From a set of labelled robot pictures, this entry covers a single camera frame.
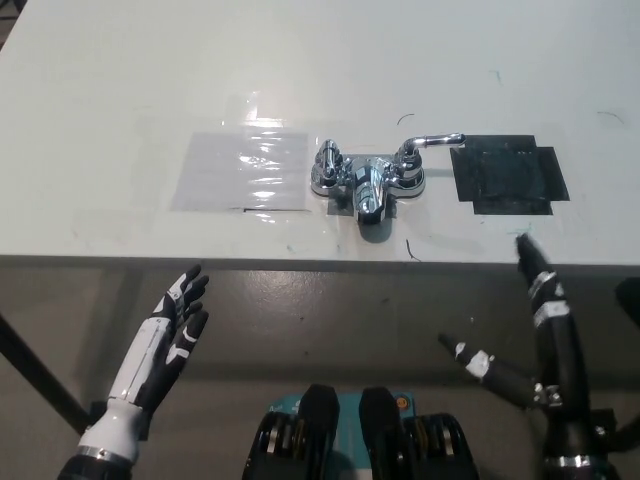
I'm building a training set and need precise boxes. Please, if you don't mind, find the chrome knob faucet handle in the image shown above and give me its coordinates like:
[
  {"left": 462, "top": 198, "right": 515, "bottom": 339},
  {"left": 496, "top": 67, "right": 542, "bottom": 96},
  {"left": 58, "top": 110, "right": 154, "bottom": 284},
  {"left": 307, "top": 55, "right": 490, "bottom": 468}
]
[{"left": 313, "top": 139, "right": 342, "bottom": 182}]

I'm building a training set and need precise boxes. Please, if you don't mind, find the black table leg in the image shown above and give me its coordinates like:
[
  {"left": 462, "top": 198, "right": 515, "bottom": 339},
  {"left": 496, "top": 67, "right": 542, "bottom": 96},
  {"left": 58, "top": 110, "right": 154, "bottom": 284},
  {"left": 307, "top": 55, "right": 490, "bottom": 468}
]
[{"left": 0, "top": 312, "right": 89, "bottom": 436}]

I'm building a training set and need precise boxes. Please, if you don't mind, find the clear plastic sheet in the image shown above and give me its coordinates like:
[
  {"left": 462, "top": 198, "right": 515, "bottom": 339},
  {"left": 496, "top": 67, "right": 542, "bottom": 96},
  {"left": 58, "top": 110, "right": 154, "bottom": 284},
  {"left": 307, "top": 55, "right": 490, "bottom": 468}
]
[{"left": 169, "top": 130, "right": 312, "bottom": 212}]

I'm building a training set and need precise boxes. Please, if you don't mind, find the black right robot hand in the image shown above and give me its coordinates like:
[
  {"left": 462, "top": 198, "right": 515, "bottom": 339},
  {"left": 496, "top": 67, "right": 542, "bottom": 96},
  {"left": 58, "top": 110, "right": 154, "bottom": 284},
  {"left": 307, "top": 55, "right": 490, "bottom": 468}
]
[{"left": 438, "top": 233, "right": 601, "bottom": 451}]

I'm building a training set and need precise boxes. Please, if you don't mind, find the chrome faucet base with spout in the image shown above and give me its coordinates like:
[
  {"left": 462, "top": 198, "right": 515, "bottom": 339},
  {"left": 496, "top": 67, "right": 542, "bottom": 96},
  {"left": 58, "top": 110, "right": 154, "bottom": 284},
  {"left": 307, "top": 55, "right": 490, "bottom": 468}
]
[{"left": 308, "top": 152, "right": 427, "bottom": 226}]

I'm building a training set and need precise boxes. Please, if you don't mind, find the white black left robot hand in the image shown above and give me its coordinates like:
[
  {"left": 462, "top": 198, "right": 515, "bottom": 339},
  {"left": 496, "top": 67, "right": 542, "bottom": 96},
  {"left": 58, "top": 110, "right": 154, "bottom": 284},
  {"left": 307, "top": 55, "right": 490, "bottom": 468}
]
[{"left": 78, "top": 263, "right": 211, "bottom": 464}]

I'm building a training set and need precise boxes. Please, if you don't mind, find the black tape patch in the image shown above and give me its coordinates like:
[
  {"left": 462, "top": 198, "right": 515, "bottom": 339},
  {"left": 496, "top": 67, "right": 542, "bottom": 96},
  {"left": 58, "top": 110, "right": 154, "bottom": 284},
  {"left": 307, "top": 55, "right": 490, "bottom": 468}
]
[{"left": 449, "top": 132, "right": 571, "bottom": 217}]

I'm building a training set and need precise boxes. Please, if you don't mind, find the black rounded object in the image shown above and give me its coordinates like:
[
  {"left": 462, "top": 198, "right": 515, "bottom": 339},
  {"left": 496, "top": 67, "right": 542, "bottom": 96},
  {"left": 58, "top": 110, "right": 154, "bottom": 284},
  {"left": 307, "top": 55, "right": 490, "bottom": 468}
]
[{"left": 614, "top": 278, "right": 640, "bottom": 322}]

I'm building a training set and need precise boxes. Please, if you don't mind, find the chrome lever faucet handle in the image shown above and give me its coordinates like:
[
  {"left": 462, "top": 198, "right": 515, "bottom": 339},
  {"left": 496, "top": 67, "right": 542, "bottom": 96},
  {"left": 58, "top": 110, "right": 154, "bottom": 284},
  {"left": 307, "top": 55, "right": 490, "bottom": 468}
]
[{"left": 397, "top": 132, "right": 466, "bottom": 176}]

